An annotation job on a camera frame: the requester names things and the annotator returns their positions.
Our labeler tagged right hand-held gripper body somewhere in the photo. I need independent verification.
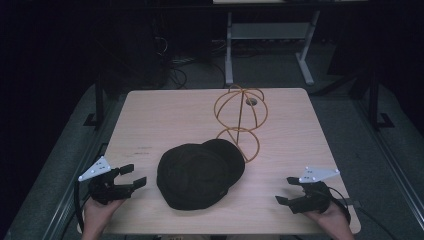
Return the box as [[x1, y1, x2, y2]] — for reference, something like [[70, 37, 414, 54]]
[[288, 166, 341, 215]]

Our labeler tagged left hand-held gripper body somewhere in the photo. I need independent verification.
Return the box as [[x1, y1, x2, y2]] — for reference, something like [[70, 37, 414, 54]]
[[77, 155, 135, 206]]

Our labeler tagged black cap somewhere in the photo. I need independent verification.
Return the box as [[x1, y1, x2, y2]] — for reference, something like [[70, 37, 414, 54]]
[[156, 138, 246, 211]]

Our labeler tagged orange wire hat stand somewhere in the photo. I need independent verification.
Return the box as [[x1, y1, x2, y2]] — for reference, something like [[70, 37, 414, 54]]
[[213, 83, 269, 164]]

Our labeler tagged person's left hand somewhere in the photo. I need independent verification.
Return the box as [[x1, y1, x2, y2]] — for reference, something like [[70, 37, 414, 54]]
[[80, 198, 127, 240]]

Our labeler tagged person's right hand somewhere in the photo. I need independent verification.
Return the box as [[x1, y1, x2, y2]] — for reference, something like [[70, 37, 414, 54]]
[[303, 201, 356, 240]]

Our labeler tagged black metal stand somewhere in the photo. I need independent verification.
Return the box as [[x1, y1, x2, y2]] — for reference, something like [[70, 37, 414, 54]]
[[366, 64, 396, 132], [83, 71, 107, 131]]

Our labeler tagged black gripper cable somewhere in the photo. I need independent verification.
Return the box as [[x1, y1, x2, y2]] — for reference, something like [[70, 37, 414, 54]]
[[73, 179, 88, 232], [327, 186, 352, 225]]

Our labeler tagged metal frame rail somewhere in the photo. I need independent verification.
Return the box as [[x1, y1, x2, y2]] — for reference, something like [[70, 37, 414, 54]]
[[353, 98, 424, 232], [42, 141, 111, 240]]

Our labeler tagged bundle of floor cables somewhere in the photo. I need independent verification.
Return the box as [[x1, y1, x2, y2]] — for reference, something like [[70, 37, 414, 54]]
[[151, 33, 228, 90]]

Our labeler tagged white metal desk frame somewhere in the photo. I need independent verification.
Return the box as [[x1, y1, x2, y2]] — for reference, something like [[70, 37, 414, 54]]
[[224, 9, 322, 87]]

